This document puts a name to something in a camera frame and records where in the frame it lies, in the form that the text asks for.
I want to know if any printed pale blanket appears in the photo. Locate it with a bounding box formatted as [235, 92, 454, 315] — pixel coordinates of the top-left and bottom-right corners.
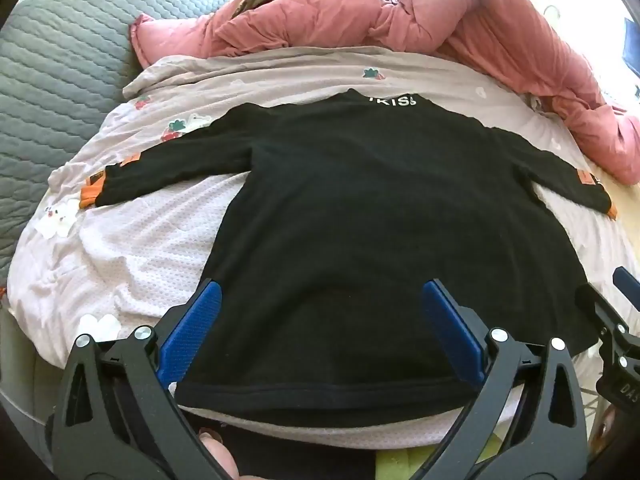
[5, 45, 640, 451]

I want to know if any grey quilted headboard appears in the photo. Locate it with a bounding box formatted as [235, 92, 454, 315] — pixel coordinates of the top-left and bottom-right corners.
[0, 0, 251, 281]

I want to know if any wall television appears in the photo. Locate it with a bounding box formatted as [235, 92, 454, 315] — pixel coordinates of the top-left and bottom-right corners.
[622, 16, 640, 61]

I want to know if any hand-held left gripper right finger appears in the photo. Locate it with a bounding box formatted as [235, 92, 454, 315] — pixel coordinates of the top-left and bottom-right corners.
[415, 279, 591, 480]

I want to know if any upholstered bed frame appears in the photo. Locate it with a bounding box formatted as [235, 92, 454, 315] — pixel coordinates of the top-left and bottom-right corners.
[0, 305, 61, 461]

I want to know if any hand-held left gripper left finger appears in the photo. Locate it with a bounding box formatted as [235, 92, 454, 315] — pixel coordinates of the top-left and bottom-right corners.
[50, 280, 236, 480]

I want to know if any yellow-green cloth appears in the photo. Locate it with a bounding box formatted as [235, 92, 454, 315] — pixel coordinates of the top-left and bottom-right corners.
[375, 430, 506, 480]

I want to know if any black sweater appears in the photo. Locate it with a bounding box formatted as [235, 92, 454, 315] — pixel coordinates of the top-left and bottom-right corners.
[80, 89, 618, 428]

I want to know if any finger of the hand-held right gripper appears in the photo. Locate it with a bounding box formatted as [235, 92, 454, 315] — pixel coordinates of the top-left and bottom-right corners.
[614, 266, 640, 311]
[575, 284, 631, 361]

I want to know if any person's left hand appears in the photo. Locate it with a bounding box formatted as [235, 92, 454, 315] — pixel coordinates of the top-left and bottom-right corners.
[197, 427, 241, 480]

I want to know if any pink quilt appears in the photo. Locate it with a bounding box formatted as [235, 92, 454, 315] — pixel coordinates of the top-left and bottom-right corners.
[131, 0, 640, 186]

